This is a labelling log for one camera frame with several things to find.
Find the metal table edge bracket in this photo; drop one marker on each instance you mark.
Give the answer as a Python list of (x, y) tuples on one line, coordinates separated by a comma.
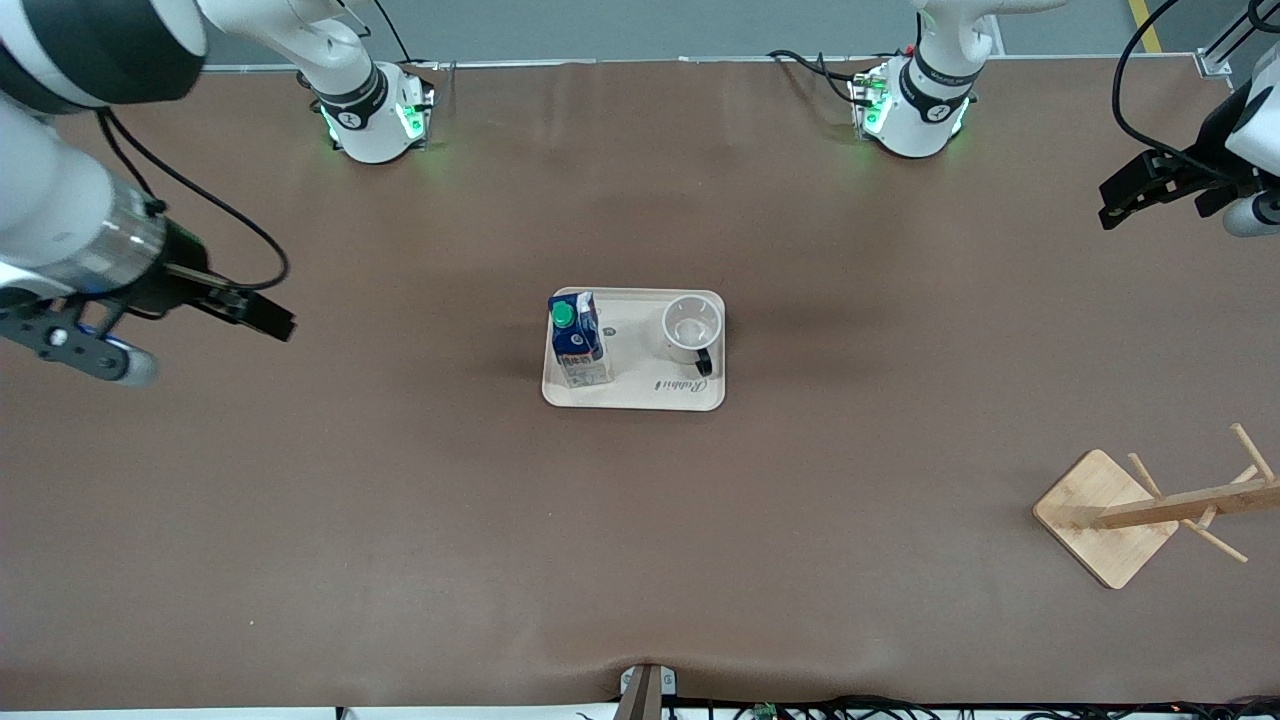
[(645, 690)]

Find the metal corner bracket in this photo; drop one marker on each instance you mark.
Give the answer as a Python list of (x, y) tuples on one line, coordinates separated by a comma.
[(1215, 66)]

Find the wooden mug rack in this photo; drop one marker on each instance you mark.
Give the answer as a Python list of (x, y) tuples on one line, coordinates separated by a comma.
[(1100, 520)]

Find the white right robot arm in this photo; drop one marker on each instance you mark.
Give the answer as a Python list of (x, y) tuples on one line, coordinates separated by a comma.
[(60, 200)]

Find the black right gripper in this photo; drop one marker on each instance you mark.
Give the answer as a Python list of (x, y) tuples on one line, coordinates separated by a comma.
[(177, 262)]

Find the aluminium frame struts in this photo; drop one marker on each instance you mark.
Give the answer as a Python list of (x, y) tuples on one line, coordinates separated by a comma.
[(1215, 35)]

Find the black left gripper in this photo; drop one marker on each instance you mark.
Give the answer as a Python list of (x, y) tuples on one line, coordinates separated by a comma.
[(1211, 137)]

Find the cream rectangular rabbit tray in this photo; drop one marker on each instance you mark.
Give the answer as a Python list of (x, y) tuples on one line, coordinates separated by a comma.
[(640, 390)]

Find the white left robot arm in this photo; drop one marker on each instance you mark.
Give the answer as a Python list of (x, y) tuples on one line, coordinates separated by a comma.
[(925, 100)]

